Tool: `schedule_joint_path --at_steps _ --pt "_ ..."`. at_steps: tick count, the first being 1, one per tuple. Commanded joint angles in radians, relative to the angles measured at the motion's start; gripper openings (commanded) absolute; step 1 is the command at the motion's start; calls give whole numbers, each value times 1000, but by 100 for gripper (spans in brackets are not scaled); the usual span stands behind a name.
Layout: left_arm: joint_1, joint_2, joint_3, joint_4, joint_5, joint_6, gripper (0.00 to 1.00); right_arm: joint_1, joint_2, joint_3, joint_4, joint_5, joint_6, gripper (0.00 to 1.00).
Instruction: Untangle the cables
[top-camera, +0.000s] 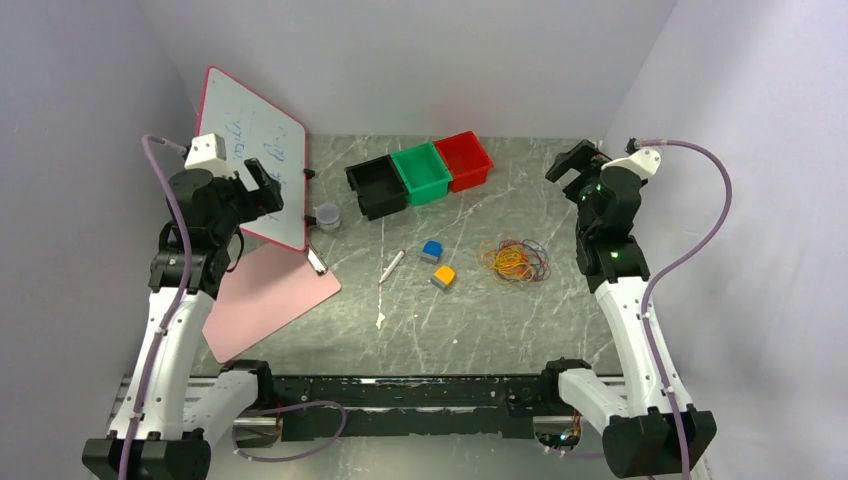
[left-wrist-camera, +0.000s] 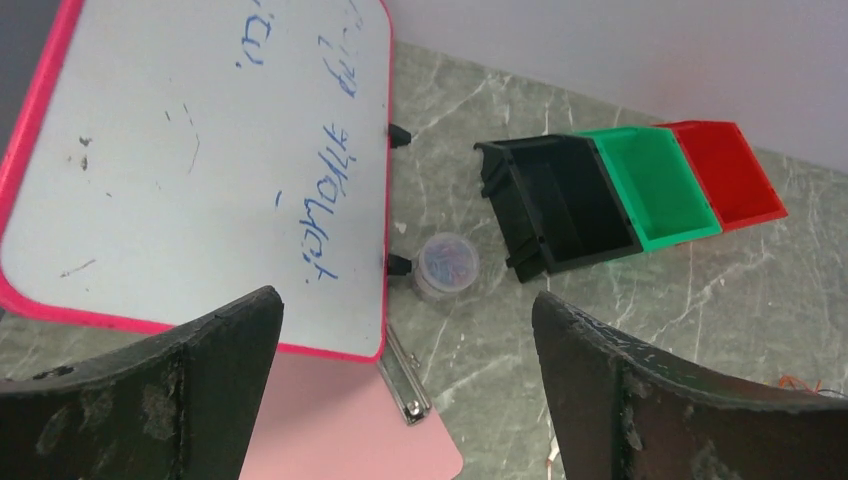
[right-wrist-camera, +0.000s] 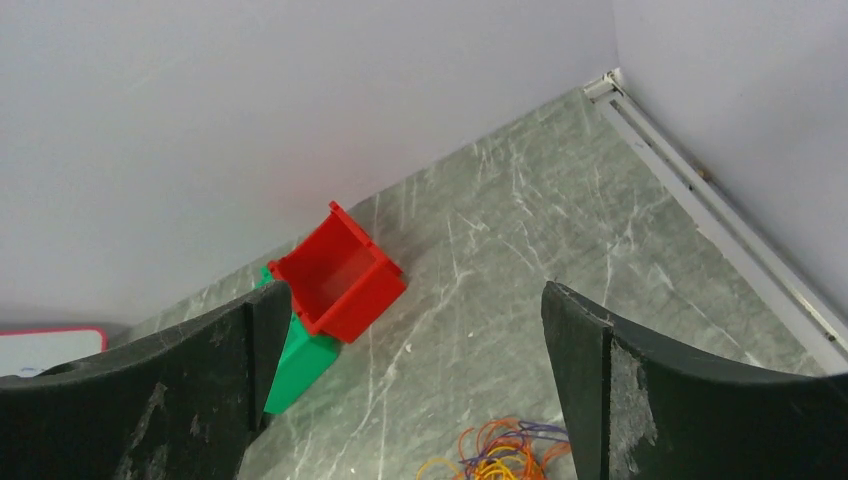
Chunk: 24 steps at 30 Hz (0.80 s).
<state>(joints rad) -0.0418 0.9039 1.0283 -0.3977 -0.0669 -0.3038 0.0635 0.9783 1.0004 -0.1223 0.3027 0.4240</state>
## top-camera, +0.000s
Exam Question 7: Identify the black plastic bin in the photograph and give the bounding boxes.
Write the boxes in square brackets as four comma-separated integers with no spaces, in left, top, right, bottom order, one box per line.
[345,155,408,221]

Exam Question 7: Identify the red plastic bin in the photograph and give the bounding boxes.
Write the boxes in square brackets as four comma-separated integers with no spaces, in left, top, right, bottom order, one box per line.
[434,131,494,193]

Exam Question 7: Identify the coloured cable bundle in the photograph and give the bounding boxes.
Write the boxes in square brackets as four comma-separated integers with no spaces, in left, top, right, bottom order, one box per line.
[476,237,552,287]

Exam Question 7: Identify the green plastic bin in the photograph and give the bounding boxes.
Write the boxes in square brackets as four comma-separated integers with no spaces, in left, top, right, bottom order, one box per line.
[390,142,453,206]

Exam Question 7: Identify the yellow eraser block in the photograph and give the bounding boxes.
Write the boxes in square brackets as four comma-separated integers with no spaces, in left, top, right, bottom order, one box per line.
[429,265,457,291]

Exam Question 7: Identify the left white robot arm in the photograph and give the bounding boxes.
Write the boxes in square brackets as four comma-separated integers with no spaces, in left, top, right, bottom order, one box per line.
[82,158,283,479]

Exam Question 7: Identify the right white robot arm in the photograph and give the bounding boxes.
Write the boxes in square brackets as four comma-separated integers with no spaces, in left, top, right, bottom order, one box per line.
[539,140,717,479]

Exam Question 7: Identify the clear jar of paperclips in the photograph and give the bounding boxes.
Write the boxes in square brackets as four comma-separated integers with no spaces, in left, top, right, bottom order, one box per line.
[314,203,342,233]

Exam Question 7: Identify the pink framed whiteboard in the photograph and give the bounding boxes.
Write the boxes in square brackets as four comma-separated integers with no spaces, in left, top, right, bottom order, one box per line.
[194,65,310,254]

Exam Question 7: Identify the pink clipboard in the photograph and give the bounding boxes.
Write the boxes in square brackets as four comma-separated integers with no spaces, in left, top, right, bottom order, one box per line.
[203,244,341,363]

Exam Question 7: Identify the white marker pen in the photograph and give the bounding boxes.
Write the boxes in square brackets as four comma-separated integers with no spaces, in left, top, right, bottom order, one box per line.
[378,249,406,286]

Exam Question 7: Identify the blue eraser block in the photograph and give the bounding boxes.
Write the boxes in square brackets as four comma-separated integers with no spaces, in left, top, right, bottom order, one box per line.
[419,240,443,264]

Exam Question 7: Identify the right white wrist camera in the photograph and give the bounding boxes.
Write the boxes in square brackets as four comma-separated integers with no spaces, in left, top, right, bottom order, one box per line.
[601,147,662,180]

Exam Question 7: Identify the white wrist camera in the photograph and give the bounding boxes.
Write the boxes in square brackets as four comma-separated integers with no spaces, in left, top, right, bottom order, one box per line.
[184,133,236,179]
[601,147,662,180]

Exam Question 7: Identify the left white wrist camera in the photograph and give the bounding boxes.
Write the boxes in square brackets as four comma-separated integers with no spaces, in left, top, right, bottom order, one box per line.
[184,133,236,179]

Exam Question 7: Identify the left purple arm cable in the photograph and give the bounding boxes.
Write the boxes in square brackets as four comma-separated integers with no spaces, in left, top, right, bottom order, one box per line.
[115,134,347,480]

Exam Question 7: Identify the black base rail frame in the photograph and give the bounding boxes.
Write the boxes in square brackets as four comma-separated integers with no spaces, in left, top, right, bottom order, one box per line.
[222,359,587,441]

